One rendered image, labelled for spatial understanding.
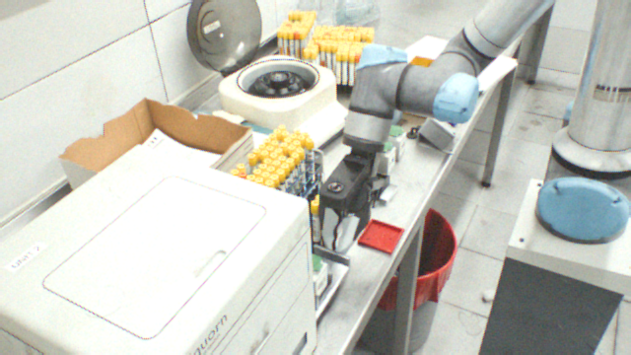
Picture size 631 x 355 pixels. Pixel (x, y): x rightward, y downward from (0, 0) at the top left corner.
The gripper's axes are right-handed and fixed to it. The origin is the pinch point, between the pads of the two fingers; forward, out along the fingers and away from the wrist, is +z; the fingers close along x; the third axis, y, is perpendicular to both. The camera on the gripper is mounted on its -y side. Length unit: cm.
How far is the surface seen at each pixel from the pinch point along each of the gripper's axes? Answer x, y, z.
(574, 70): -25, 270, -62
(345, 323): -6.4, -5.2, 8.4
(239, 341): -4.5, -35.2, -0.1
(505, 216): -16, 160, 14
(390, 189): -0.9, 22.6, -9.2
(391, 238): -5.9, 13.0, -2.3
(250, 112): 34.8, 21.5, -17.2
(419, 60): 9, 57, -38
